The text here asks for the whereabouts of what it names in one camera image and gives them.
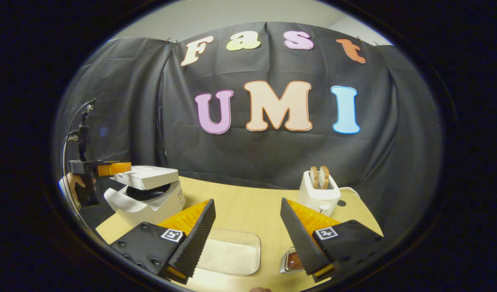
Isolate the white rice cooker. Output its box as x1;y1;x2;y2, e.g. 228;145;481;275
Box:
104;165;186;228

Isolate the clear tray of rice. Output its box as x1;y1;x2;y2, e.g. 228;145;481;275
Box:
195;228;262;277

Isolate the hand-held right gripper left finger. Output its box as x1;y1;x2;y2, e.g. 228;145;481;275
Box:
110;199;216;284

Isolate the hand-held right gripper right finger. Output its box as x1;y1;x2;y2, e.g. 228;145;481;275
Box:
280;198;384;283

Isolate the black backdrop cloth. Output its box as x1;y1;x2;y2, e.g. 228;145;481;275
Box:
54;21;442;240

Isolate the white toaster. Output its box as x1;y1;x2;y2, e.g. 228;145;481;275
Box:
298;170;342;217

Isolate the clear chopstick holder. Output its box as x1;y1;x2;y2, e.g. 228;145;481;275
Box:
279;247;305;275

